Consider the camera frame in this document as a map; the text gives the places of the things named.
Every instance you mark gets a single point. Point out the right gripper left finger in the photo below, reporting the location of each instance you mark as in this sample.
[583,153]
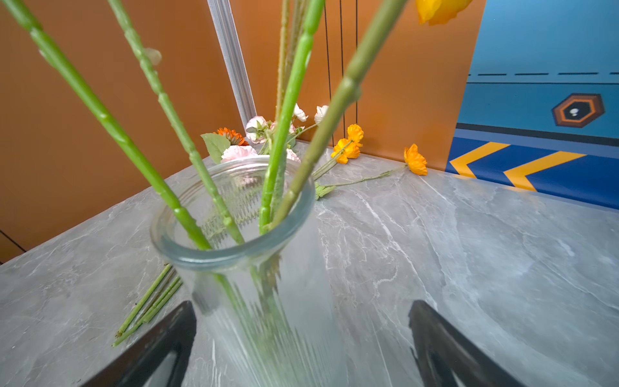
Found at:
[160,358]

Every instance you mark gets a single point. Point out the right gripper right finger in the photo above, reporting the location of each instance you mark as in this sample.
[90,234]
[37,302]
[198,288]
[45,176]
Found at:
[445,357]

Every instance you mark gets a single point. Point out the pink carnation flower stem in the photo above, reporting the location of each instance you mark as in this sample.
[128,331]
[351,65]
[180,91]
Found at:
[150,305]

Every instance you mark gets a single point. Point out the clear ribbed glass vase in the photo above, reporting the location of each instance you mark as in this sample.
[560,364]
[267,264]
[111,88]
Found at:
[265,303]

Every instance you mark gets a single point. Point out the orange poppy stem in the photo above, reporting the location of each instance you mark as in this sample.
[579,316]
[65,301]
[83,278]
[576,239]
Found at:
[348,148]

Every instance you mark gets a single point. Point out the white rose stem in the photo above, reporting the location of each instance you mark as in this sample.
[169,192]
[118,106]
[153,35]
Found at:
[347,93]

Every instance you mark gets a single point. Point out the cream rose stem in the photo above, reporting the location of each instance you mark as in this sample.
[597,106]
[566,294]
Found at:
[58,60]

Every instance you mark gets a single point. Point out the pink rose branch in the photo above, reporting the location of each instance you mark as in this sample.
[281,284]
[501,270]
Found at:
[150,73]

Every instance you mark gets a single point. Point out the large orange rose stem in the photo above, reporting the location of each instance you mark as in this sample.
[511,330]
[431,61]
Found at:
[274,176]

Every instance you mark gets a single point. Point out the left aluminium corner post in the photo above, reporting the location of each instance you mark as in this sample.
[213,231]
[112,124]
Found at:
[224,25]

